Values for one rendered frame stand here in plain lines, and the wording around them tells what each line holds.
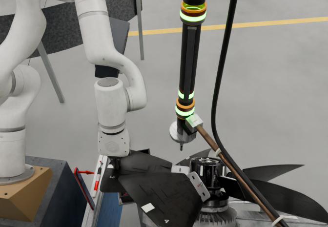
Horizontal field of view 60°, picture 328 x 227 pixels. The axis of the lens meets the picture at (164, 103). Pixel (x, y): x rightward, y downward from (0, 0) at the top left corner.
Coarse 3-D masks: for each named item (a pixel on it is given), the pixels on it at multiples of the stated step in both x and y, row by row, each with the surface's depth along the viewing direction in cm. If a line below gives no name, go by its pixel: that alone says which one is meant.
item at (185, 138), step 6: (186, 120) 65; (198, 120) 65; (174, 126) 74; (186, 126) 66; (192, 126) 64; (174, 132) 73; (186, 132) 67; (192, 132) 65; (174, 138) 72; (180, 138) 72; (186, 138) 70; (192, 138) 71
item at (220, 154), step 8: (200, 128) 63; (208, 136) 62; (216, 144) 61; (224, 160) 58; (232, 168) 57; (240, 176) 56; (248, 192) 54; (256, 200) 53; (264, 208) 52; (272, 216) 51
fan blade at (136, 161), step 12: (132, 156) 105; (144, 156) 104; (108, 168) 100; (120, 168) 99; (132, 168) 99; (144, 168) 98; (156, 168) 98; (168, 168) 98; (108, 180) 95; (108, 192) 92
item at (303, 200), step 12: (252, 180) 77; (264, 192) 78; (276, 192) 74; (288, 192) 69; (300, 192) 63; (276, 204) 80; (288, 204) 76; (300, 204) 72; (312, 204) 68; (300, 216) 78; (312, 216) 75; (324, 216) 72
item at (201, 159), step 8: (192, 160) 93; (200, 160) 94; (216, 160) 96; (192, 168) 92; (200, 168) 89; (208, 168) 88; (216, 168) 88; (200, 176) 89; (208, 176) 88; (216, 176) 88; (208, 184) 88; (216, 184) 88; (216, 192) 90; (224, 192) 96; (208, 200) 87; (216, 200) 87; (224, 200) 88
